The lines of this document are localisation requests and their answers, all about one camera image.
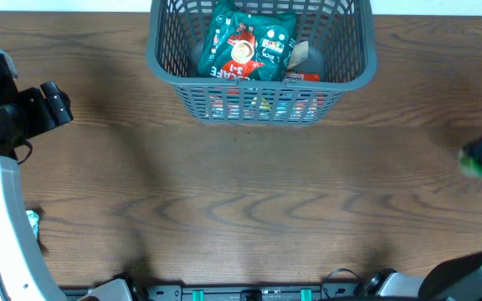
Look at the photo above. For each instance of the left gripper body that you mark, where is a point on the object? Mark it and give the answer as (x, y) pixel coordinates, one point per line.
(57, 103)

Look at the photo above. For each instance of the green lidded jar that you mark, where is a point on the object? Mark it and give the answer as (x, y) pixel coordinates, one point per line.
(470, 163)

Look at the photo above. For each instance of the grey plastic basket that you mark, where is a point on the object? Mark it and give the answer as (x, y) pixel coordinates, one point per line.
(342, 54)

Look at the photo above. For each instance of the green Nescafe coffee bag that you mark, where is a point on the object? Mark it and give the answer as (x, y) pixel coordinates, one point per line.
(247, 46)

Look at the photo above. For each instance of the tissue multipack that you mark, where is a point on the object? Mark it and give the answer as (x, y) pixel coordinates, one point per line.
(262, 108)

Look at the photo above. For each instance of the beige paper pouch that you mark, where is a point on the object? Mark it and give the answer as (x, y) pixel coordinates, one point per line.
(299, 54)

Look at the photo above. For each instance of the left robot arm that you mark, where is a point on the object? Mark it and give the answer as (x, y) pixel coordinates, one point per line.
(23, 272)

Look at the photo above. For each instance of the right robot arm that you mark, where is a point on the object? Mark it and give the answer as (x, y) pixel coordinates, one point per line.
(456, 279)

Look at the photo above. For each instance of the small mint wrapper packet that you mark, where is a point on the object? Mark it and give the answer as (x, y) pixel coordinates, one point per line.
(33, 218)

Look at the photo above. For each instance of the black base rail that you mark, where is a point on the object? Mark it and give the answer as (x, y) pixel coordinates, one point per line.
(123, 287)

